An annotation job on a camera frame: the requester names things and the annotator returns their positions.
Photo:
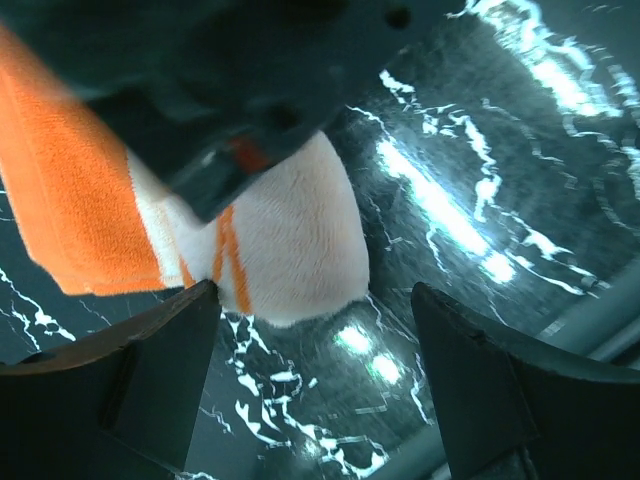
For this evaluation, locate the orange Doraemon towel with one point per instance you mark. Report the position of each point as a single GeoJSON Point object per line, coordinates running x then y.
{"type": "Point", "coordinates": [290, 248]}

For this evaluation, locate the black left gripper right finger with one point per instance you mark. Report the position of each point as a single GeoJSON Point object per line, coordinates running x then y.
{"type": "Point", "coordinates": [509, 406]}

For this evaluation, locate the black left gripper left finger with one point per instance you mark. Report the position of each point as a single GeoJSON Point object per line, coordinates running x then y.
{"type": "Point", "coordinates": [118, 404]}

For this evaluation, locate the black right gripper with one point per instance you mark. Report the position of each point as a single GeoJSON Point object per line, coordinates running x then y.
{"type": "Point", "coordinates": [211, 94]}

